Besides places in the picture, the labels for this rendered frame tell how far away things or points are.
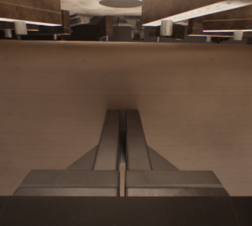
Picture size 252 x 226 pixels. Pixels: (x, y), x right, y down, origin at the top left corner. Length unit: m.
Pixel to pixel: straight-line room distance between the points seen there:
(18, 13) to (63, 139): 1.49
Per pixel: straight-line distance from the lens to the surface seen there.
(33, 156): 0.20
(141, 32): 5.19
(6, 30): 2.76
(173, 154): 0.18
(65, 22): 3.44
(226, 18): 2.24
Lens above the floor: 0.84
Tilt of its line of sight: 17 degrees up
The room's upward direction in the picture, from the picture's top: 179 degrees counter-clockwise
